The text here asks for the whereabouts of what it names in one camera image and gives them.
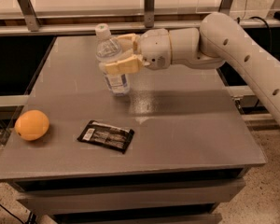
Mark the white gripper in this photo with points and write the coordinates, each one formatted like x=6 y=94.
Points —
x=154 y=49

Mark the orange fruit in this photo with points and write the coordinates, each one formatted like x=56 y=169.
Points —
x=32 y=125

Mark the middle metal bracket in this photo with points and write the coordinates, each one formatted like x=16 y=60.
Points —
x=149 y=13

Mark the left metal bracket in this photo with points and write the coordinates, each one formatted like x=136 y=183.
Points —
x=29 y=15

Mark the grey drawer front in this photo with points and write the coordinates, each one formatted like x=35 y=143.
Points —
x=68 y=201

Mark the black snack packet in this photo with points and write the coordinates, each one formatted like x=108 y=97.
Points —
x=107 y=136

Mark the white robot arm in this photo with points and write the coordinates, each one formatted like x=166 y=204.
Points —
x=218 y=40

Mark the clear blue-label plastic bottle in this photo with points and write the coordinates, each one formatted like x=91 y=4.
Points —
x=108 y=50

